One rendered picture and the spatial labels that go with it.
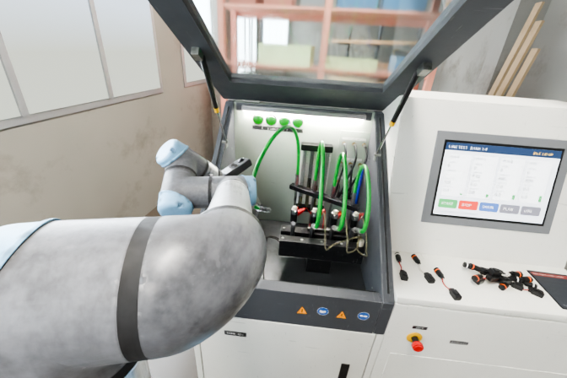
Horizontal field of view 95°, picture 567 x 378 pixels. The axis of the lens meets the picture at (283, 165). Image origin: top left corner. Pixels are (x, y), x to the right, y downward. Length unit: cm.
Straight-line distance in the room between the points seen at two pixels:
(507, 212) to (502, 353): 48
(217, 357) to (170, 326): 110
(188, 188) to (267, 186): 76
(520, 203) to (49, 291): 129
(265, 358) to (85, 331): 107
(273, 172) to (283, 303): 59
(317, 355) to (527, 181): 101
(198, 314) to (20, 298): 11
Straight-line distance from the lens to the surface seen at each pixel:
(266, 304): 101
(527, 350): 136
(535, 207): 134
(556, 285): 138
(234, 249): 25
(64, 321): 25
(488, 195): 123
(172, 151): 67
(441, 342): 122
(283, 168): 127
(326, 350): 120
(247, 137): 124
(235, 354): 129
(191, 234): 23
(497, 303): 117
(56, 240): 27
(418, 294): 104
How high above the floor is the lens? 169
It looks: 25 degrees down
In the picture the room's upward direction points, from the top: 4 degrees clockwise
